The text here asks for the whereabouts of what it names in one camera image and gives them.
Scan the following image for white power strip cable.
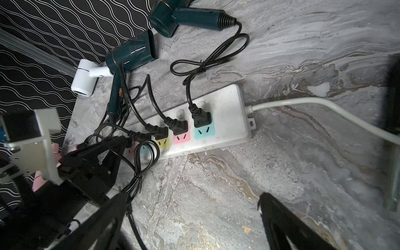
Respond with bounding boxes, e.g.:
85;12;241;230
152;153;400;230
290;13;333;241
245;96;400;146

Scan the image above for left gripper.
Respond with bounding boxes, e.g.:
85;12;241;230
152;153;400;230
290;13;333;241
40;136;132;219

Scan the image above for white dryer at back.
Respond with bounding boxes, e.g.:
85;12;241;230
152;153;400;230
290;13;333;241
71;59;113;97

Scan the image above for black plastic tool case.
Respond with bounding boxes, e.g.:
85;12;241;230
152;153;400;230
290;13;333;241
383;55;400;135

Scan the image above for green dryer back left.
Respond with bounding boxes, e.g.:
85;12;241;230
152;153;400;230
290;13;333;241
105;30;158;124

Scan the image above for pink hair dryer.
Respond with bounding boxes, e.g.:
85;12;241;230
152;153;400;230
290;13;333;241
31;142;79;193

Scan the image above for green dryer back right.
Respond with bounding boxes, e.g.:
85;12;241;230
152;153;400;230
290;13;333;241
149;0;236;38

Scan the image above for black cord white back dryer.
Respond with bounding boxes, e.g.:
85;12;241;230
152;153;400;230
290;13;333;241
118;62;169;141

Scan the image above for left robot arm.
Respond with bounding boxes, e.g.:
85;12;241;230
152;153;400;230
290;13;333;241
1;136;132;250

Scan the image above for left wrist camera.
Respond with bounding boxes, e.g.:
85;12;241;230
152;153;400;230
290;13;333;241
1;108;63;185

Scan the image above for black cord pink dryer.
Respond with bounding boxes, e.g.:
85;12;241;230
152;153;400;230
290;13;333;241
77;123;160;250

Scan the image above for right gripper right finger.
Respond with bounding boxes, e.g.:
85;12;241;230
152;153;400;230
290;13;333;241
257;192;334;250

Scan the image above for white multicolour power strip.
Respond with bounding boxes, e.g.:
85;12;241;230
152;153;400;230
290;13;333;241
124;83;257;161

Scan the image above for green dryer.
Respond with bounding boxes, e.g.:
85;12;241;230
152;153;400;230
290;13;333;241
105;30;158;124
149;0;236;38

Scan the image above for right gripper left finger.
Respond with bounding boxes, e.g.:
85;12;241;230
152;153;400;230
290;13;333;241
43;192;128;250

